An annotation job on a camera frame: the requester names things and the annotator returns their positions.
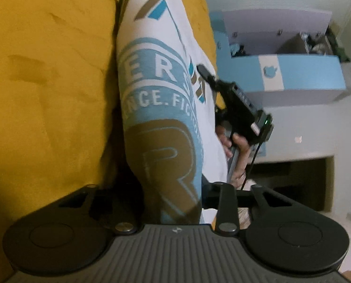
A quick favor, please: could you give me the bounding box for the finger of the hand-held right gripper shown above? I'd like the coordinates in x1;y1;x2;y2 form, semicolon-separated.
196;64;221;90

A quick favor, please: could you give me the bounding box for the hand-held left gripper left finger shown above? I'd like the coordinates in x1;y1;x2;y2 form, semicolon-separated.
58;184;141;237

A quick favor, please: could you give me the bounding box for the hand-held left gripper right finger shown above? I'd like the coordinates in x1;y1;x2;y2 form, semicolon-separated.
201;181;297;237

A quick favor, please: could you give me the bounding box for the white t-shirt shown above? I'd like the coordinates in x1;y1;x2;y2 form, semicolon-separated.
113;0;238;225

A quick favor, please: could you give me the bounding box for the person's right hand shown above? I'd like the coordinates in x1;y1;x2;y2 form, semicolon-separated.
215;125;253;190

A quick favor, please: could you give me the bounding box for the blue and lavender cabinet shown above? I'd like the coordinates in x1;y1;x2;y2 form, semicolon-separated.
206;8;351;107

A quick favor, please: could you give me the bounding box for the yellow blanket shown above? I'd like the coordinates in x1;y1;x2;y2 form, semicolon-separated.
0;0;223;275

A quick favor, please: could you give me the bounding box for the black cable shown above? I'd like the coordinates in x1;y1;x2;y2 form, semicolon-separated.
239;122;272;191

